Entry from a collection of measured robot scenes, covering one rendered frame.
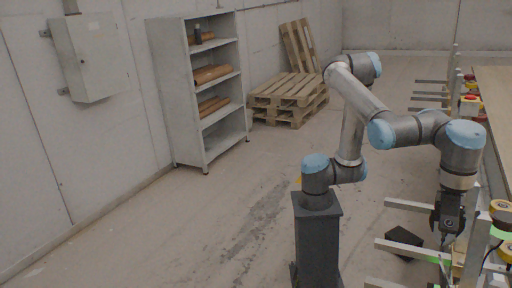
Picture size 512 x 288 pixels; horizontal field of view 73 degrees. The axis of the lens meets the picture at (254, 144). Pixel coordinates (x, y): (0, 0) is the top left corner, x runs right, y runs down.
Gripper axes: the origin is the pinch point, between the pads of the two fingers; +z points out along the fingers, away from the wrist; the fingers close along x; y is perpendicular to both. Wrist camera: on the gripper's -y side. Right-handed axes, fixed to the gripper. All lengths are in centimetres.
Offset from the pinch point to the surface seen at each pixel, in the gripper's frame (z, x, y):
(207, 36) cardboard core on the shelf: -23, 226, 219
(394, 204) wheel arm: 16.6, 16.1, 39.3
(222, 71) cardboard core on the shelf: 11, 207, 209
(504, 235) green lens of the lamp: -13.1, -11.8, -7.6
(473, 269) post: 0.8, -7.9, -6.5
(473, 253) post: -4.5, -6.9, -6.5
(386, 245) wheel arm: 18.0, 15.6, 14.4
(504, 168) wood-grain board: 9, -25, 73
